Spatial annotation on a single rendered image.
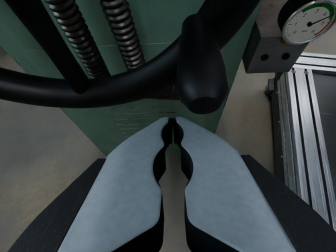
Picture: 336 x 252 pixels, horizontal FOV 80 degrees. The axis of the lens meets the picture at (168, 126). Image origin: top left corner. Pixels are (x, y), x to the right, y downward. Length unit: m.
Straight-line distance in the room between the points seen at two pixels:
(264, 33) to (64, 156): 0.89
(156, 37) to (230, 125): 0.68
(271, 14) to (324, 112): 0.55
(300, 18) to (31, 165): 1.04
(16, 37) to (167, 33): 0.26
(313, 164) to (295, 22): 0.50
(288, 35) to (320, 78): 0.66
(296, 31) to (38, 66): 0.45
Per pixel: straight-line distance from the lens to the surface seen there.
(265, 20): 0.40
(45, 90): 0.21
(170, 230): 0.83
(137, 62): 0.24
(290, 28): 0.33
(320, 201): 0.72
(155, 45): 0.39
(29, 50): 0.46
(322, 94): 0.94
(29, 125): 1.19
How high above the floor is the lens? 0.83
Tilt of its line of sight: 62 degrees down
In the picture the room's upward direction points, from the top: 6 degrees counter-clockwise
